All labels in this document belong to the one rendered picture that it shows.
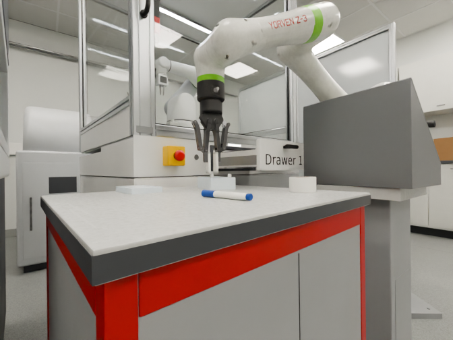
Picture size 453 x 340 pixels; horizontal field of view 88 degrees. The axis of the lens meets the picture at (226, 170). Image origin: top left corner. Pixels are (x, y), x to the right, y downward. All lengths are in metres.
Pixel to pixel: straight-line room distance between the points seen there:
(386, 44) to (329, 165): 1.87
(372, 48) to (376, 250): 2.08
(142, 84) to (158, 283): 0.75
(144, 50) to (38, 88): 3.36
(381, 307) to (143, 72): 1.14
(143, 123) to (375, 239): 0.89
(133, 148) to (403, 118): 0.84
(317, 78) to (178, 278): 1.02
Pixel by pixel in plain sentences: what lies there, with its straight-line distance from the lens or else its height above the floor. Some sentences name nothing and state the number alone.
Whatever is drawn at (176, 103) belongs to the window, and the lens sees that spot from 0.98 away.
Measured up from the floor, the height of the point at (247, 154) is 0.88.
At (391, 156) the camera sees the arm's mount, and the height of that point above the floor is 0.86.
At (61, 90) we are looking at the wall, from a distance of 4.25.
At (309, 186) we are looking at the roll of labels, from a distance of 0.64.
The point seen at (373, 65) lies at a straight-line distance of 2.68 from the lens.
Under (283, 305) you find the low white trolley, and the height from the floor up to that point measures 0.61.
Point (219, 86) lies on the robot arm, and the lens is 0.80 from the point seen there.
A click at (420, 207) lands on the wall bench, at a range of 3.76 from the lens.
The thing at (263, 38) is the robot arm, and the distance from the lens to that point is 0.79.
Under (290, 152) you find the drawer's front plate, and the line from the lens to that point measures 0.96.
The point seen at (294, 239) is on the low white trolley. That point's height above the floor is 0.71.
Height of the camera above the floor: 0.82
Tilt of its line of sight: level
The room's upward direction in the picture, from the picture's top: 1 degrees counter-clockwise
